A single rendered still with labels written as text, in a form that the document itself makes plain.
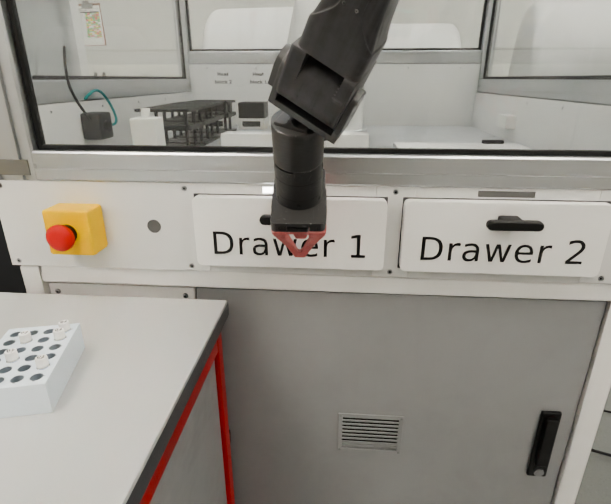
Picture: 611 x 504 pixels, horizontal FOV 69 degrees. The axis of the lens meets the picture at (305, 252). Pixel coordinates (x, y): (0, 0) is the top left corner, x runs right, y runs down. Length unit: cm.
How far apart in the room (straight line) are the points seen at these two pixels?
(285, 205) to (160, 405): 26
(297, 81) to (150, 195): 37
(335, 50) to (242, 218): 34
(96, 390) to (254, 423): 41
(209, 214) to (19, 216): 32
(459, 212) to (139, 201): 48
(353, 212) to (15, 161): 52
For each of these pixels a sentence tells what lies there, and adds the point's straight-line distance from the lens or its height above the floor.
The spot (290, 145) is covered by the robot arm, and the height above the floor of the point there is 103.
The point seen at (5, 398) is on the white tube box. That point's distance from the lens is 57.
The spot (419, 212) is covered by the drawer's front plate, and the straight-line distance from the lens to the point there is 66.
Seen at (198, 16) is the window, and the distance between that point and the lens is 69.
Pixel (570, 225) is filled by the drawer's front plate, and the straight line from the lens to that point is 73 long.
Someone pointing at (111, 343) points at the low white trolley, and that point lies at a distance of 66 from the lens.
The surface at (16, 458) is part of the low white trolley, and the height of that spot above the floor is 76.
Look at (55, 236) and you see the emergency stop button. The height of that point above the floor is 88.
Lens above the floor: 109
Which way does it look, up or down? 22 degrees down
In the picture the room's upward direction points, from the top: straight up
